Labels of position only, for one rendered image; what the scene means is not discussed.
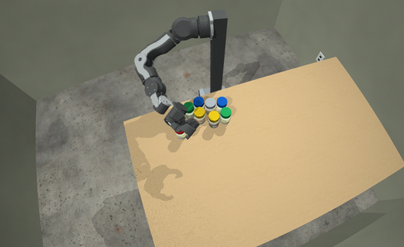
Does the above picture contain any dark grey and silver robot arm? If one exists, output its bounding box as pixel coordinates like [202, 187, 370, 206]
[134, 11, 213, 115]

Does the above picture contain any green-capped bottle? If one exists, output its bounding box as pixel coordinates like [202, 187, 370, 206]
[219, 107, 232, 125]
[184, 102, 194, 119]

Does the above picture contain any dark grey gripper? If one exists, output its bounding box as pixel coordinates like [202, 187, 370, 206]
[162, 96, 199, 140]

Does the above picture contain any blue-capped bottle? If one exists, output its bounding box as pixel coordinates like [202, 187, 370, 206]
[216, 97, 227, 115]

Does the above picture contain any bottle with dark blue cap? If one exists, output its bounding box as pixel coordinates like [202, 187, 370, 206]
[194, 97, 205, 109]

